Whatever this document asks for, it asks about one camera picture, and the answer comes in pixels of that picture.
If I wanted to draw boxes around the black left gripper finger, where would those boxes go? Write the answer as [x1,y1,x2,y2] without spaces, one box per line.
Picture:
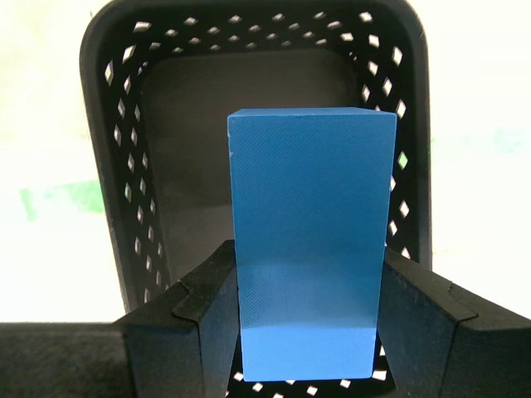
[0,238,245,398]
[378,247,531,398]

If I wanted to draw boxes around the blue rectangular block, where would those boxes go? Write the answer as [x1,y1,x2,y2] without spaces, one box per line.
[227,106,398,383]

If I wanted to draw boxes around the black perforated plastic basket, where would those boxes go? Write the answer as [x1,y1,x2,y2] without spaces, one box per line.
[78,0,435,398]

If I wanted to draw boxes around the long green tape strip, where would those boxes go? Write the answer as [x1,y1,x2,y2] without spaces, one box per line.
[18,128,531,223]

